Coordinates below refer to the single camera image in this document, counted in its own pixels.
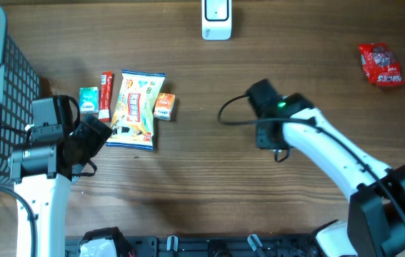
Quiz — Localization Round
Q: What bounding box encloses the large yellow snack bag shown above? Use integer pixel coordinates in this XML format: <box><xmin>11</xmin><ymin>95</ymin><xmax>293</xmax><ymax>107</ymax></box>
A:
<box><xmin>106</xmin><ymin>69</ymin><xmax>166</xmax><ymax>151</ymax></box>

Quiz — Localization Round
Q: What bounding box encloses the red stick packet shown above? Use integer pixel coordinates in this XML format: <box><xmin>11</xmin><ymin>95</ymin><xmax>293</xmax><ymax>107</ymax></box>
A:
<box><xmin>99</xmin><ymin>71</ymin><xmax>114</xmax><ymax>122</ymax></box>

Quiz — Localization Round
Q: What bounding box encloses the small orange box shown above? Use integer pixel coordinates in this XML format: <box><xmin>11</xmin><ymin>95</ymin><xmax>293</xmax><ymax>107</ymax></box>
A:
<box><xmin>154</xmin><ymin>93</ymin><xmax>176</xmax><ymax>121</ymax></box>

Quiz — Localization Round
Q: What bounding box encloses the red snack packet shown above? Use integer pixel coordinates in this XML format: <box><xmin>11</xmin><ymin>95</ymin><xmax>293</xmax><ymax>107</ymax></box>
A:
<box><xmin>358</xmin><ymin>43</ymin><xmax>404</xmax><ymax>87</ymax></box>

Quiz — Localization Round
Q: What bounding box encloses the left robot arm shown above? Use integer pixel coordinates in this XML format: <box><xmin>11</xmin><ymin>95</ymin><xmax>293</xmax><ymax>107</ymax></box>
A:
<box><xmin>9</xmin><ymin>114</ymin><xmax>112</xmax><ymax>256</ymax></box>

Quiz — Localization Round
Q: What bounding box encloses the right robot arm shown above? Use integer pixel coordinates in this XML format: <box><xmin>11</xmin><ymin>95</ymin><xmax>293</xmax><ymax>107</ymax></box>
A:
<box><xmin>246</xmin><ymin>79</ymin><xmax>405</xmax><ymax>256</ymax></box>

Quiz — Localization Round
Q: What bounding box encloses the white barcode scanner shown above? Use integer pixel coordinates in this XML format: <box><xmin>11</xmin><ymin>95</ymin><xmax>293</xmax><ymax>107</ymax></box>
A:
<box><xmin>201</xmin><ymin>0</ymin><xmax>232</xmax><ymax>41</ymax></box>

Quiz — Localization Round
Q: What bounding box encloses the small teal box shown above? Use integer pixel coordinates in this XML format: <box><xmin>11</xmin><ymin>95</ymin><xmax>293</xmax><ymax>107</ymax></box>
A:
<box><xmin>79</xmin><ymin>87</ymin><xmax>99</xmax><ymax>114</ymax></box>

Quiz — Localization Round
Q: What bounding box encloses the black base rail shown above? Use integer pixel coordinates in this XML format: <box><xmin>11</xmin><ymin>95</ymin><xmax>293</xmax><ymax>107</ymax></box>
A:
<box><xmin>64</xmin><ymin>233</ymin><xmax>331</xmax><ymax>257</ymax></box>

